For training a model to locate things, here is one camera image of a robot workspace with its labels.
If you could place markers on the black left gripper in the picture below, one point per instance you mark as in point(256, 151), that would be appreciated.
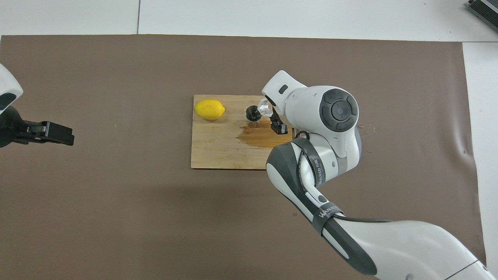
point(9, 128)

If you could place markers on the clear textured glass cup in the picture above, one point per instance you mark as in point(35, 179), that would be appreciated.
point(265, 107)

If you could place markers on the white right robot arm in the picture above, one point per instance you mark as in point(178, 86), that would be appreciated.
point(311, 105)

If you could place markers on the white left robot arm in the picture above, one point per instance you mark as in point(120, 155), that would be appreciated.
point(7, 85)

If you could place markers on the wooden cutting board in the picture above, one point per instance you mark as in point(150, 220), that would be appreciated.
point(210, 147)

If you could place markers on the yellow lemon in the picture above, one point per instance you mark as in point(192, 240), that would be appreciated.
point(209, 109)

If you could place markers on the brown table mat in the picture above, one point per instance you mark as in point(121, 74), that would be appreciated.
point(116, 214)

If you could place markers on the black finned device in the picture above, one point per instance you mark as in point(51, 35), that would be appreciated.
point(484, 11)

